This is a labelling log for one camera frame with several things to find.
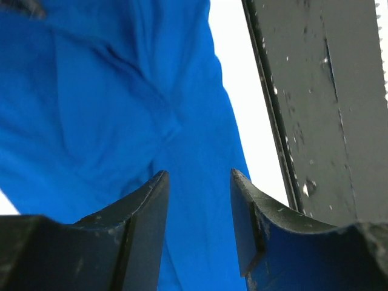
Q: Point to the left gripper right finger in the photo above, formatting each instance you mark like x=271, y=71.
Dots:
x=281, y=249

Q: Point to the blue t-shirt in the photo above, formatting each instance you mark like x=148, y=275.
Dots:
x=101, y=95

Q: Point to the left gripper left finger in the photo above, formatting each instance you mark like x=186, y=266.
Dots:
x=116, y=248

